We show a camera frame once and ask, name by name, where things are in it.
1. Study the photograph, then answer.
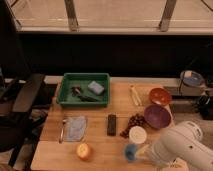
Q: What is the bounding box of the blue cup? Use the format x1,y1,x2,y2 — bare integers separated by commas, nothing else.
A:
124,144,138,162

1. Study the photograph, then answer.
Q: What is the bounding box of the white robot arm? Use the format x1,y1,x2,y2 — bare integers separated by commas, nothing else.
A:
146,121,213,171

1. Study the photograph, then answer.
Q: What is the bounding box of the light blue sponge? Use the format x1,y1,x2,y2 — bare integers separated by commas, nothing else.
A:
88,81,104,95

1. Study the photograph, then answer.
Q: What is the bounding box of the green plastic tray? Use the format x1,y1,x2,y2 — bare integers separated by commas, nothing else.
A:
56,73,110,107

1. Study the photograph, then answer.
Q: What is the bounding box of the pale yellow banana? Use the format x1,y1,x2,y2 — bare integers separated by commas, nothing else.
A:
130,85,142,106

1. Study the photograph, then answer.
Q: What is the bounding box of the dark tool in tray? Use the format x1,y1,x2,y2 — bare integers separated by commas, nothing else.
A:
71,86,97,102

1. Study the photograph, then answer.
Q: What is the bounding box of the black remote control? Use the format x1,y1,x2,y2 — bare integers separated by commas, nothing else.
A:
107,114,117,136

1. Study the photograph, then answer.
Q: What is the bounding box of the bunch of dark grapes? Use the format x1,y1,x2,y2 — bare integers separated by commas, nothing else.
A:
120,114,145,138

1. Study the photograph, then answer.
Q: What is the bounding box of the blue folded cloth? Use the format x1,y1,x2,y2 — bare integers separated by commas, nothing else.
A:
66,116,87,142

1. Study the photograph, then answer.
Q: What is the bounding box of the orange bowl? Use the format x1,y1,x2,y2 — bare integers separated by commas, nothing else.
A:
149,88,172,106

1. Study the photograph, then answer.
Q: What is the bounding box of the white cup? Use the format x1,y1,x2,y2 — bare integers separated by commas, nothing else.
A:
129,126,147,144

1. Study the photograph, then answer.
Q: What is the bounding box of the purple bowl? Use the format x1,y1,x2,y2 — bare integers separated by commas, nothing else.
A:
144,105,171,129

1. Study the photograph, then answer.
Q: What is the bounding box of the orange fruit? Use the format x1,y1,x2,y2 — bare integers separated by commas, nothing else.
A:
76,143,92,160

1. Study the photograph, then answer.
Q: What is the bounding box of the metal spoon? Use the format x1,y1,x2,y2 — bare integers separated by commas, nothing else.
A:
59,117,67,144

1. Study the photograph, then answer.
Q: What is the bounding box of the metal bowl on stand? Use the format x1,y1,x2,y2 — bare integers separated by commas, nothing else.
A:
180,70,204,87

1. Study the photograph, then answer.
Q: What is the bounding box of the black office chair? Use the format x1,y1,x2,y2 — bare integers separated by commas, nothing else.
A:
0,73,52,167

